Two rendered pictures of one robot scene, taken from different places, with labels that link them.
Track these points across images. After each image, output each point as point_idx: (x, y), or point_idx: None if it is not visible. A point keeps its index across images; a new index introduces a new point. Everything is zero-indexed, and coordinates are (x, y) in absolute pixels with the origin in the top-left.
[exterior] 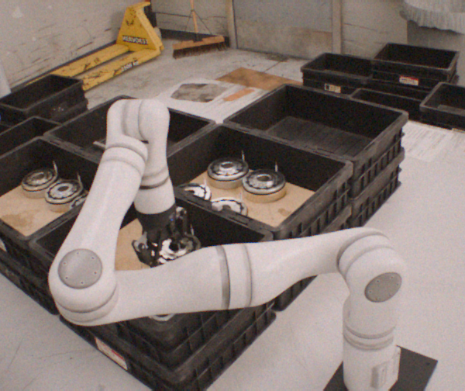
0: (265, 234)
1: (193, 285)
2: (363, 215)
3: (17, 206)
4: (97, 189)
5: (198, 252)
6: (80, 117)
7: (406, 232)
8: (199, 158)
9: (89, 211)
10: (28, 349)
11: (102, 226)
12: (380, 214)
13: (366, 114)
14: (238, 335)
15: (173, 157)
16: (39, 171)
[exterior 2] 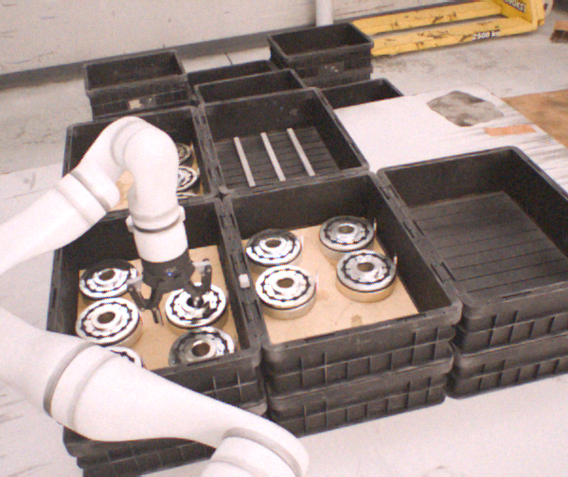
0: (251, 346)
1: (26, 376)
2: (489, 379)
3: (132, 175)
4: (15, 218)
5: (60, 342)
6: (251, 99)
7: (541, 440)
8: (325, 205)
9: None
10: (42, 328)
11: None
12: (530, 391)
13: None
14: (190, 441)
15: (280, 194)
16: (176, 146)
